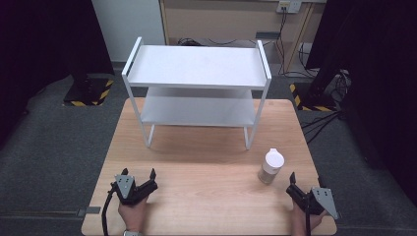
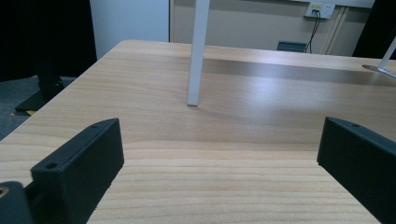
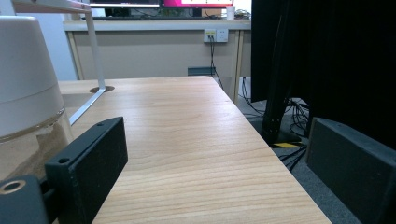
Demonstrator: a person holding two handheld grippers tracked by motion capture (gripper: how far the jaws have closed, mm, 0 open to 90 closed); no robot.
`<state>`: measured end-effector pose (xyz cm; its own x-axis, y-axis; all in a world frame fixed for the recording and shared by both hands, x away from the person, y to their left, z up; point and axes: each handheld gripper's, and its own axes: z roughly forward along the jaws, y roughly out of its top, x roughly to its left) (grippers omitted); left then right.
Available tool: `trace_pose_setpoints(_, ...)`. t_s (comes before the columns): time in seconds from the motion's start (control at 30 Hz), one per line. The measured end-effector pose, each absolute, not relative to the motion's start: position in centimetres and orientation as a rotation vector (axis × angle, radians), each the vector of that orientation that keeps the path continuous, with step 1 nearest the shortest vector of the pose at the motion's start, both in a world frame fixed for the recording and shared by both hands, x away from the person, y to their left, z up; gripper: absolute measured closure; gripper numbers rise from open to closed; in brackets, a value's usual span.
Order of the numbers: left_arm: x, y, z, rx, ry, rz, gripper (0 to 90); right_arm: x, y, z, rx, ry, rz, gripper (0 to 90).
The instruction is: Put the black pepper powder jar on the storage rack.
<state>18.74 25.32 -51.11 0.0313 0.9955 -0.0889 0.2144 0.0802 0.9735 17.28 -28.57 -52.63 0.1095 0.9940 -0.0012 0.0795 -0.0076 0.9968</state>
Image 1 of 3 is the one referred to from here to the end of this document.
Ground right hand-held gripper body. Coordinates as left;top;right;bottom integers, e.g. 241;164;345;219
285;183;340;220

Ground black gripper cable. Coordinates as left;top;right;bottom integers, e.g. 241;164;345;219
100;187;118;236
304;196;312;236

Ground black cables on floor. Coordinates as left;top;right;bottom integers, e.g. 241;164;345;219
299;110;345;145

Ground person's left hand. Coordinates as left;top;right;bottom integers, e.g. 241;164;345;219
117;195;149;232

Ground white-lidded seasoning jar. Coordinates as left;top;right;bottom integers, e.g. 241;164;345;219
257;147;286;186

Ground black cable along skirting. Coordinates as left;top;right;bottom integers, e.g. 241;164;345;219
176;36;274;47

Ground black hazard-striped stand base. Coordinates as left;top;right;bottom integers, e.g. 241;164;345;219
62;76;115;107
289;82;339;113

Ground person's right hand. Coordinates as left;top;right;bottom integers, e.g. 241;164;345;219
290;203;328;236

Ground white two-tier metal shelf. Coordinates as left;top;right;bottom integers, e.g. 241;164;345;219
121;35;272;151

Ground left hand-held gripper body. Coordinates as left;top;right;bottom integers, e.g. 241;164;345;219
110;174;159;207

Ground grey table edge bracket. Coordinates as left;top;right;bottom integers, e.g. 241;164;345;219
77;206;102;218

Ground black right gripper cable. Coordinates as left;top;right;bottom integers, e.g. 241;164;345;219
304;196;312;236

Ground black cable from wall socket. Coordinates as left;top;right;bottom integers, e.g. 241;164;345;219
274;11;318;79

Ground white wall socket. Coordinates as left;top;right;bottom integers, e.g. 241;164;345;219
275;0;303;15

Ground dark grey floor box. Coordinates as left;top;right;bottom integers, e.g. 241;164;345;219
255;30;281;40

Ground brown wooden board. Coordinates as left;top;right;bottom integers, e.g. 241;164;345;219
158;0;328;47

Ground black curtain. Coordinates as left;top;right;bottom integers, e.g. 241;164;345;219
0;0;115;148
305;0;417;207

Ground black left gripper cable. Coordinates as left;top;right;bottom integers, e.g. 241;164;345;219
100;187;118;236

